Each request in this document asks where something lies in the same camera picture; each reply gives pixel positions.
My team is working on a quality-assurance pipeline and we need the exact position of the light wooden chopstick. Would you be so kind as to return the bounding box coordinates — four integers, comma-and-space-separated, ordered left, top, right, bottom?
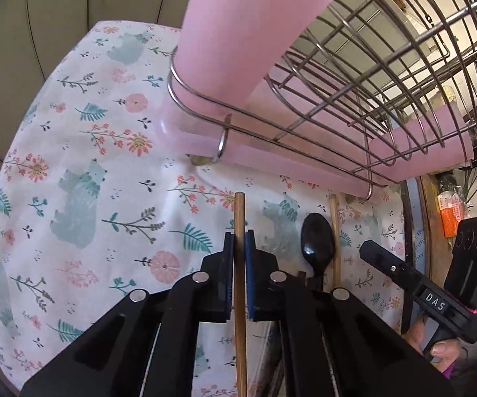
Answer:
234, 192, 248, 397
328, 194, 342, 290

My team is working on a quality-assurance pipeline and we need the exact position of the metal wire dish rack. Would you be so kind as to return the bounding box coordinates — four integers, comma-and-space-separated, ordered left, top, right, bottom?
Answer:
167, 0, 477, 201

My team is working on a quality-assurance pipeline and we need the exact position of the floral bear printed tablecloth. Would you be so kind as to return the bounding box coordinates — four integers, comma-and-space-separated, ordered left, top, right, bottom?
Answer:
0, 21, 406, 397

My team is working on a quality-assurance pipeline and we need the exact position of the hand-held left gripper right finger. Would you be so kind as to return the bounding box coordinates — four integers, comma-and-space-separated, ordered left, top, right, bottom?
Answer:
244, 229, 456, 397

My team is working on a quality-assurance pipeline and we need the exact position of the person's right hand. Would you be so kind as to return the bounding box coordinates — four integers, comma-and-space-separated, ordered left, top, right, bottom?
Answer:
404, 318, 466, 379

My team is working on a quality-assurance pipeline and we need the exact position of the black plastic spoon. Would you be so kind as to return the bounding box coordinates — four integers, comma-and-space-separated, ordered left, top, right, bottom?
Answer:
300, 213, 335, 292

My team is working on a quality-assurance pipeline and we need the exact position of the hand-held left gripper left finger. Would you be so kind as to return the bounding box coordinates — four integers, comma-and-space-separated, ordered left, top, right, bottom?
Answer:
21, 232, 236, 397

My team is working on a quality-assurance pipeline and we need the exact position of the orange packet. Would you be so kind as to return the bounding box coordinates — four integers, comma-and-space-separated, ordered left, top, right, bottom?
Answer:
437, 190, 468, 238

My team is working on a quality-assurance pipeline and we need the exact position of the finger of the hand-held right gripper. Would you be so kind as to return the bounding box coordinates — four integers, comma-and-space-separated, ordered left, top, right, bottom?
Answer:
359, 241, 420, 288

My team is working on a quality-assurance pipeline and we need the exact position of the pink plastic drip tray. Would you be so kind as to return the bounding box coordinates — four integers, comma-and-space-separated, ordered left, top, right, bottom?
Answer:
158, 0, 477, 197

